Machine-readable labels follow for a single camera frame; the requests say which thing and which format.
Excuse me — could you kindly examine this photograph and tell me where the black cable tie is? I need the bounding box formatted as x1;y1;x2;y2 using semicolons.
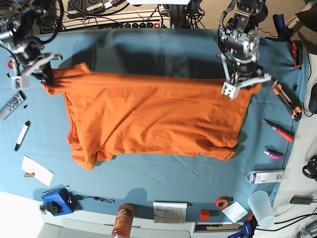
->
42;185;69;194

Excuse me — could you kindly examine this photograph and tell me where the blue clamp bottom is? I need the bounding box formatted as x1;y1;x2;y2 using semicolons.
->
228;214;258;238

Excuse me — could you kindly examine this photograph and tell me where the blue clamp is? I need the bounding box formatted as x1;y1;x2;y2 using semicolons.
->
228;214;258;238
272;14;287;41

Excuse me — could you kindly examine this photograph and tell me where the red tape roll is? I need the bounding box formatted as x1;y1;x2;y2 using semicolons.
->
215;197;231;209

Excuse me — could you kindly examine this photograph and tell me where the purple glue tube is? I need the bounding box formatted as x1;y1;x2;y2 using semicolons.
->
264;150;284;161

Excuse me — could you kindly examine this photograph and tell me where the black adapter box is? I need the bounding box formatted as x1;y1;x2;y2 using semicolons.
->
290;195;314;205

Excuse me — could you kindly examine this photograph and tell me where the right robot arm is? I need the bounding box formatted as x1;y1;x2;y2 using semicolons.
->
0;0;64;89

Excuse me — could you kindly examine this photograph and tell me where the red screwdriver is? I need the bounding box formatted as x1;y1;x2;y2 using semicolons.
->
263;119;294;142

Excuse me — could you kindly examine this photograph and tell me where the small yellow battery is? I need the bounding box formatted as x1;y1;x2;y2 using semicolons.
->
24;173;35;178

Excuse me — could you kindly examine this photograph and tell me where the blue clamp top right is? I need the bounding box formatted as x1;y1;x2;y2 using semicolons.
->
272;14;287;41

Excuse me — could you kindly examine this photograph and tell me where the grey remote control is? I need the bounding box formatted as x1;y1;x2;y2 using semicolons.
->
0;90;26;121

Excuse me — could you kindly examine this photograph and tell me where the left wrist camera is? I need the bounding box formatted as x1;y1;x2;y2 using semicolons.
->
221;81;240;100

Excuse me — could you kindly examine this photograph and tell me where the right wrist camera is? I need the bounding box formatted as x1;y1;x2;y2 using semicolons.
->
11;76;29;90

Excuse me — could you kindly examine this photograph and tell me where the purple tape roll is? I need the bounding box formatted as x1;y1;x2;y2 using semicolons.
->
6;57;15;72

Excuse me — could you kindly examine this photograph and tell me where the red cube block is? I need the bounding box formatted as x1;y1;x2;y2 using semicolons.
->
200;210;210;221

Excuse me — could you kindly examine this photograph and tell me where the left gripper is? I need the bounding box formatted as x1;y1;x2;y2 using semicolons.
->
217;53;271;88

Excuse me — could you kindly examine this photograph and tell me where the white square card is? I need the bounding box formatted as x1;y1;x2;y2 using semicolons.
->
222;201;248;223

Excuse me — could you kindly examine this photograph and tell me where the white paper card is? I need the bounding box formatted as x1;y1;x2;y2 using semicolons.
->
21;155;53;186

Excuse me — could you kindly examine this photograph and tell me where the grey patterned notebook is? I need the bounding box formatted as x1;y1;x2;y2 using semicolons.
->
153;201;188;224

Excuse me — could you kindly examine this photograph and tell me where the blue table cloth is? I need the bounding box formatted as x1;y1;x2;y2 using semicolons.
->
0;29;298;222

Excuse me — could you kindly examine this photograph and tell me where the orange drink bottle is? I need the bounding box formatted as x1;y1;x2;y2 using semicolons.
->
111;204;135;238

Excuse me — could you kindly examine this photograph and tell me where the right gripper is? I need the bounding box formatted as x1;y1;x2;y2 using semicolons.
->
13;52;62;85

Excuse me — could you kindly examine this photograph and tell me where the packaged item in blister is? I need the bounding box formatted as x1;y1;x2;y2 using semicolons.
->
245;169;284;184

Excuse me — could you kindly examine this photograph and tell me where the blue box with knob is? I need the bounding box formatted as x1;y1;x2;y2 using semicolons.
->
42;188;76;216

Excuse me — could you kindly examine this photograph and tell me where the white marker pen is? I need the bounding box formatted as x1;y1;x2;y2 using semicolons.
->
14;120;31;151

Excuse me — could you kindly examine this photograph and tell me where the orange t-shirt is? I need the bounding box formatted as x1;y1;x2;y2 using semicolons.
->
44;63;261;170

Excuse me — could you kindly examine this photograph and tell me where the orange black clamp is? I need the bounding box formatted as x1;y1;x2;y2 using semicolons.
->
291;40;304;67

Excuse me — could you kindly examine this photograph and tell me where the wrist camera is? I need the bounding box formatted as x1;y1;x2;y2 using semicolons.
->
11;76;29;90
221;81;240;100

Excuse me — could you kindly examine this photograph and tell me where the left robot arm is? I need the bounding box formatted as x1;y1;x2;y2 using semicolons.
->
216;0;268;85

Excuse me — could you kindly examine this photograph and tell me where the orange black utility knife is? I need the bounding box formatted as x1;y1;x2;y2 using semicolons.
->
272;80;302;121

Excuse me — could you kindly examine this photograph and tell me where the translucent plastic cup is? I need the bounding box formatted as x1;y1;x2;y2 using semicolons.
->
248;191;275;229

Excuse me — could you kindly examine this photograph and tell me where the black lanyard with carabiner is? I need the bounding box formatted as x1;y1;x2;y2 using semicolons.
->
73;194;115;204

